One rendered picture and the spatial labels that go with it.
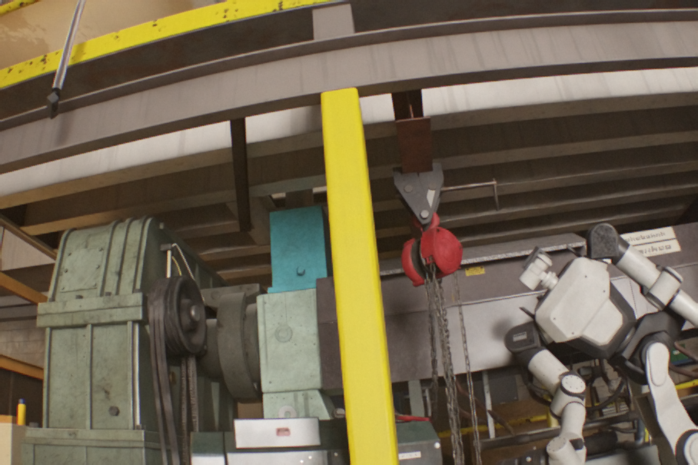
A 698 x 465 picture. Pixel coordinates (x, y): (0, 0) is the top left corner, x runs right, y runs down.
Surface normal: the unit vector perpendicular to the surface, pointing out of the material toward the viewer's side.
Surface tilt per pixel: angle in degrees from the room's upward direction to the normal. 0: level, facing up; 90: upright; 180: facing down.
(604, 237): 108
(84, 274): 80
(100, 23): 171
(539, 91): 90
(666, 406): 112
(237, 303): 58
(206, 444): 45
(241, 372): 125
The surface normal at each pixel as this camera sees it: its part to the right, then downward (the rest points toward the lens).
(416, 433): 0.08, -0.93
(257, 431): 0.21, -0.41
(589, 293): -0.28, -0.06
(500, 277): -0.14, -0.57
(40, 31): 0.07, 0.84
